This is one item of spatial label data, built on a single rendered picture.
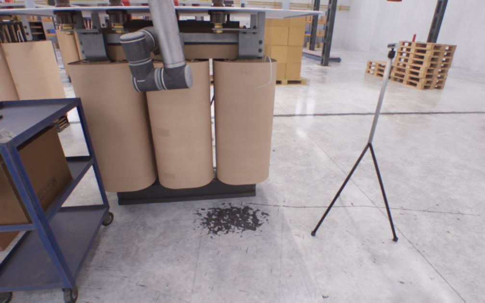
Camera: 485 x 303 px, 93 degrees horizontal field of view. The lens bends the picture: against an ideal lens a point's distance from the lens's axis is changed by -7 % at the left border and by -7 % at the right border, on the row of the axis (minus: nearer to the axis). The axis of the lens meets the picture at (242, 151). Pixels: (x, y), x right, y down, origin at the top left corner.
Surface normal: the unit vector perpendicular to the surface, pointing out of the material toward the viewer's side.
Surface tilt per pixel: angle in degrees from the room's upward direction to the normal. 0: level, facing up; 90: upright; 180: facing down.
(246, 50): 90
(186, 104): 90
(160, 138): 90
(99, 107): 90
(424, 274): 0
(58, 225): 0
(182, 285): 0
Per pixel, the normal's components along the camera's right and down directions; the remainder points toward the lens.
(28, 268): 0.02, -0.90
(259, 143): 0.28, 0.43
